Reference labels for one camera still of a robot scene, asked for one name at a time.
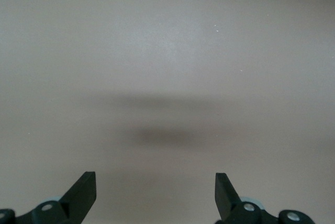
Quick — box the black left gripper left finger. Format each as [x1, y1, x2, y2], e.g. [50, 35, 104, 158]
[0, 171, 97, 224]

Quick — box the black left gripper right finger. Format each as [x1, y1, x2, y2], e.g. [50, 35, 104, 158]
[214, 172, 315, 224]

